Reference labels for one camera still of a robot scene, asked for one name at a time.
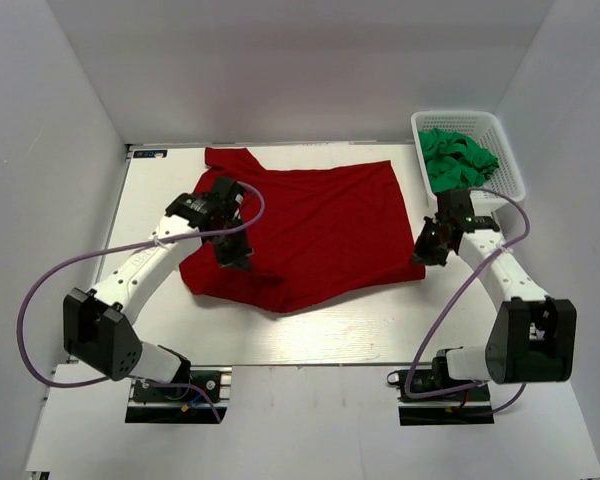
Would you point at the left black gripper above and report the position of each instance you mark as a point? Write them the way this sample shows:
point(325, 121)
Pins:
point(238, 257)

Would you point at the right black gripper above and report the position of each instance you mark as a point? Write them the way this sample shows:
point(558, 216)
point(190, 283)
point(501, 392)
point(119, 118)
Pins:
point(422, 252)

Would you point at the red t-shirt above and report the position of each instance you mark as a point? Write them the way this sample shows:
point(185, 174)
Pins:
point(321, 233)

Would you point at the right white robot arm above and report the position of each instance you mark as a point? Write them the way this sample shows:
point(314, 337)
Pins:
point(532, 339)

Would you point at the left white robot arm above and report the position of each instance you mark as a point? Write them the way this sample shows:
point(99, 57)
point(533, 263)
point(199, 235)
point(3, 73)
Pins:
point(98, 323)

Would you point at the green t-shirt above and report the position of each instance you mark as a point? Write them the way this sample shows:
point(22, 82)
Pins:
point(455, 161)

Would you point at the white plastic basket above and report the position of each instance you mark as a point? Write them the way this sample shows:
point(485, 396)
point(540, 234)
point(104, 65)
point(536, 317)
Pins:
point(485, 129)

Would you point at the blue label sticker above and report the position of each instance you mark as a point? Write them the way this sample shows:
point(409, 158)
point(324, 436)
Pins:
point(149, 154)

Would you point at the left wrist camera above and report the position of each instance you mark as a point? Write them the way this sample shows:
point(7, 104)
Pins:
point(228, 192)

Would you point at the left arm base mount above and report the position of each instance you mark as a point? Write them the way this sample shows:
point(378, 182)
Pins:
point(204, 401)

